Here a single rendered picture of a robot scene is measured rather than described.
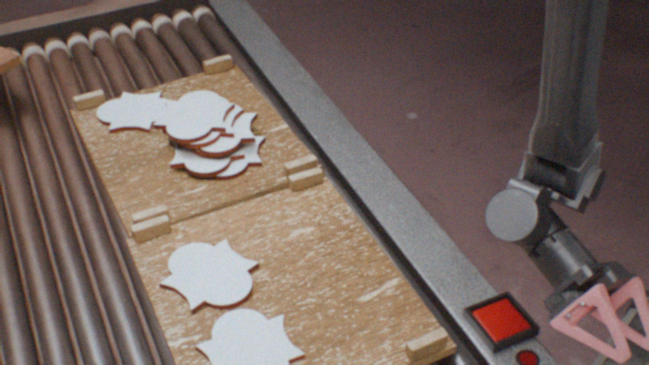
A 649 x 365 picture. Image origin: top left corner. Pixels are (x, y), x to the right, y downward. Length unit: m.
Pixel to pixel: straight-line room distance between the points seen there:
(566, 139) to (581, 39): 0.13
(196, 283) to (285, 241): 0.16
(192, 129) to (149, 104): 0.21
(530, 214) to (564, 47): 0.18
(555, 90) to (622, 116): 2.44
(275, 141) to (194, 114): 0.15
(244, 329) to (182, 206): 0.30
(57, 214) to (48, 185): 0.08
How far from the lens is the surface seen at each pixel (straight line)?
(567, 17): 0.81
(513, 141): 3.05
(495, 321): 1.13
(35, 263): 1.31
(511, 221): 0.87
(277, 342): 1.07
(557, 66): 0.84
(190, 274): 1.18
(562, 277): 0.92
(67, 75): 1.75
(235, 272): 1.17
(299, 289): 1.15
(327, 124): 1.50
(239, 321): 1.10
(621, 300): 0.98
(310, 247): 1.21
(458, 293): 1.18
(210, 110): 1.40
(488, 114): 3.18
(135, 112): 1.54
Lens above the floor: 1.78
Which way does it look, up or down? 40 degrees down
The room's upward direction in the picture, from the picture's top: 3 degrees counter-clockwise
